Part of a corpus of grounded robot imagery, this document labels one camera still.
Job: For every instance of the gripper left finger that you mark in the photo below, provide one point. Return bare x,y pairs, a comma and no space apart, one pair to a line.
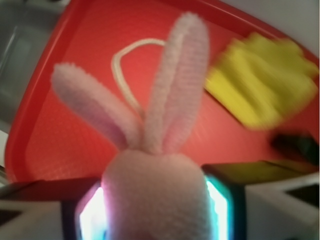
65,209

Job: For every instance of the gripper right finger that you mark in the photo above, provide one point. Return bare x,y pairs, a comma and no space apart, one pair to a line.
264,200

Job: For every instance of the pink plush bunny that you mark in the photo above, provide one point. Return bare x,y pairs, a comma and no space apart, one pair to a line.
151,190

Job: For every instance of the black rectangular block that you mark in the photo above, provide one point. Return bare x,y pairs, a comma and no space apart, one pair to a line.
302,147

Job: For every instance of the yellow cloth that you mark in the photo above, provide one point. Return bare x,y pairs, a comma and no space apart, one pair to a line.
261,82

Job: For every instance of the red plastic tray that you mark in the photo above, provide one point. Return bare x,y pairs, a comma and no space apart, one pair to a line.
47,141

